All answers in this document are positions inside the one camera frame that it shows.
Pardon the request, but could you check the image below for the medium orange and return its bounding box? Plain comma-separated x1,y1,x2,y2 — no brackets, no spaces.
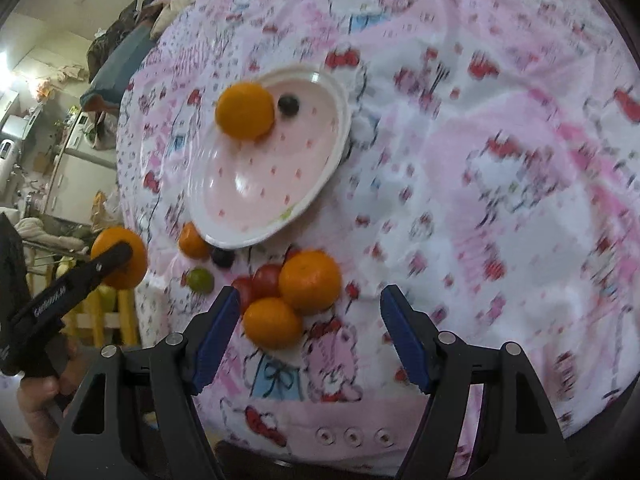
278,250,343,317

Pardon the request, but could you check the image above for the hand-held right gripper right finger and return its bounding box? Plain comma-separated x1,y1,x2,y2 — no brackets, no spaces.
379,284,591,480

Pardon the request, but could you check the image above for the green grape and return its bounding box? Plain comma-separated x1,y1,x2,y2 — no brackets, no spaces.
186,267,215,293

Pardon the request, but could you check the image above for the white refrigerator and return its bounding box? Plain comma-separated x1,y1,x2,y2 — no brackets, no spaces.
45,110,118,216

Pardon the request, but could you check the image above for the pink cartoon printed blanket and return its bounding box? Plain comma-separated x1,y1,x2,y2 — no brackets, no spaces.
116,0,640,476

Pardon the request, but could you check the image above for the white pink-dotted plate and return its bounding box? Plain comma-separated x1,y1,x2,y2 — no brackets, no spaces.
189,66,353,251

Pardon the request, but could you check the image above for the large orange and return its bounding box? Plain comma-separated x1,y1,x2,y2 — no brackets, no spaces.
215,82,276,142
91,226,149,290

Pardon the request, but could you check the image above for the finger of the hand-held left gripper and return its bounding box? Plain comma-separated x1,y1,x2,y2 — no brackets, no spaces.
10,241,135,333

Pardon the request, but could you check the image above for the yellow wooden rack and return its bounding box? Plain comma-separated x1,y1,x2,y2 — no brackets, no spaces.
45,255,141,348

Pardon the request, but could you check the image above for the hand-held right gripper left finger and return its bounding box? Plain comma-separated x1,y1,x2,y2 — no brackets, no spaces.
45,286,243,480

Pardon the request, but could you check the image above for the person's left hand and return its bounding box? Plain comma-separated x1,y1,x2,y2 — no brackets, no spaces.
17,332,96,441

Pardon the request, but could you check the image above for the small mandarin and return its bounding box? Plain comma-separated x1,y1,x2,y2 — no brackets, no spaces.
242,297,304,351
178,222,212,261

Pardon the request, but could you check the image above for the cream pillow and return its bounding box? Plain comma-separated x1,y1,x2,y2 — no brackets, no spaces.
150,0,261,41

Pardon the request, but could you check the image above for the dark cloth pile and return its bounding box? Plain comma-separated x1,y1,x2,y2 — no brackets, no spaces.
87,0,181,76

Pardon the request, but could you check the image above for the teal cushion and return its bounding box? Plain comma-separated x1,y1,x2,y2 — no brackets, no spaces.
80,25,156,111

